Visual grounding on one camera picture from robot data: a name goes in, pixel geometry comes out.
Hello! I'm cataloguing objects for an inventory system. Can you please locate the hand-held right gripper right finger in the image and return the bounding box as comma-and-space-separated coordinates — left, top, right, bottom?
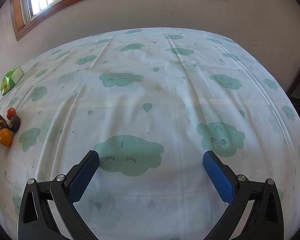
202, 150, 284, 240

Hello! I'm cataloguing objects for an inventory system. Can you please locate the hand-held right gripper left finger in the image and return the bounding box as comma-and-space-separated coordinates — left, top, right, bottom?
18, 150, 100, 240

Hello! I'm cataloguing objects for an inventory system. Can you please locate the cracked dark passion fruit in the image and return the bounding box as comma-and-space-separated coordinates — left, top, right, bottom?
9, 115, 21, 132

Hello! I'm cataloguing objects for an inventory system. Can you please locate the orange tomato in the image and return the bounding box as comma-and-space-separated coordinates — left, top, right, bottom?
0, 128, 13, 147

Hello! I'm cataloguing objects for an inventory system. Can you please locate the white cloud print tablecloth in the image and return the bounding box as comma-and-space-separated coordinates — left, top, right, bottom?
0, 27, 300, 240

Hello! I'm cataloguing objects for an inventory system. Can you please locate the green tissue pack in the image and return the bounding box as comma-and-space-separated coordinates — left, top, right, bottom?
0, 66, 25, 96

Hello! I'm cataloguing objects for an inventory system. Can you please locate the wooden framed barred window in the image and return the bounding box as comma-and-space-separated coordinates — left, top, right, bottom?
10, 0, 224, 41

